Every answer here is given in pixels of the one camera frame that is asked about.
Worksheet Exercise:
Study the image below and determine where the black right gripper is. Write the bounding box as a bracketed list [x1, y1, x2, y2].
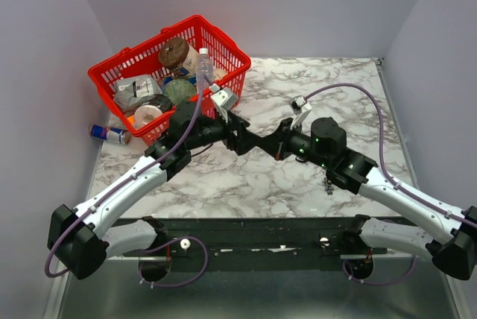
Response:
[261, 116, 332, 168]

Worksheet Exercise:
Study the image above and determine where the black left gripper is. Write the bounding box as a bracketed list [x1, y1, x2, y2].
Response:
[187, 107, 265, 157]

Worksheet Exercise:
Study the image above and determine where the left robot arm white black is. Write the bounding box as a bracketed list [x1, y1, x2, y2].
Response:
[44, 102, 263, 279]

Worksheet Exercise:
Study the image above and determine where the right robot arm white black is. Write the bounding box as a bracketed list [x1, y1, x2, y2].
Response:
[258, 118, 476, 280]

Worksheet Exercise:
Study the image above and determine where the green round ball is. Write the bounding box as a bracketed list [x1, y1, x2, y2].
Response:
[162, 79, 197, 105]

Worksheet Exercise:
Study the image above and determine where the clear plastic water bottle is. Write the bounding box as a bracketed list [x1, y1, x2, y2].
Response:
[196, 48, 215, 87]

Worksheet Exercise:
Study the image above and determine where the white tape roll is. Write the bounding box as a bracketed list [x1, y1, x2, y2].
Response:
[133, 104, 163, 129]

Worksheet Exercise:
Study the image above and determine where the brown lid paper cup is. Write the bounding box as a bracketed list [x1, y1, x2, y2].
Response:
[158, 37, 199, 78]

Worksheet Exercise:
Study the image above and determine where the red plastic basket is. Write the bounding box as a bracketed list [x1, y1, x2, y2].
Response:
[87, 14, 252, 151]

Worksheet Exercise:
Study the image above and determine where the grey foil snack bag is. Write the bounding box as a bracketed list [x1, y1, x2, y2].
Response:
[113, 75, 162, 111]

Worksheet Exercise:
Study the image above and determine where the red bull can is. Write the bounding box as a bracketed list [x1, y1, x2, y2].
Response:
[89, 124, 132, 145]

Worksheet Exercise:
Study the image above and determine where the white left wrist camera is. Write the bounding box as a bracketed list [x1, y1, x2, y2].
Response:
[209, 83, 239, 122]

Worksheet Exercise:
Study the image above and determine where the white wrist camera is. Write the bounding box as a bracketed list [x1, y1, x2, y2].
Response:
[290, 96, 312, 129]
[209, 83, 239, 122]

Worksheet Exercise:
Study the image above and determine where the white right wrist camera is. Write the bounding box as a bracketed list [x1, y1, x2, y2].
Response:
[290, 96, 312, 129]

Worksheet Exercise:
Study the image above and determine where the key with robot keychain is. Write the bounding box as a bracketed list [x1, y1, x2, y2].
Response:
[323, 177, 334, 195]

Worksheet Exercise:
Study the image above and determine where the black mounting base rail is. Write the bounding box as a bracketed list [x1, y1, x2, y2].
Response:
[107, 214, 411, 274]

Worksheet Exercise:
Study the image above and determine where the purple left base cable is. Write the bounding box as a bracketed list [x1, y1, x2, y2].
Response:
[138, 236, 210, 289]

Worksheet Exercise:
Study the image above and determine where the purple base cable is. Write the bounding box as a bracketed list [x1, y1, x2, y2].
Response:
[341, 255, 419, 286]
[138, 236, 210, 289]

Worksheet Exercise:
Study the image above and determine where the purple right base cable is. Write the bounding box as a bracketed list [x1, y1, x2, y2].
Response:
[341, 255, 419, 286]

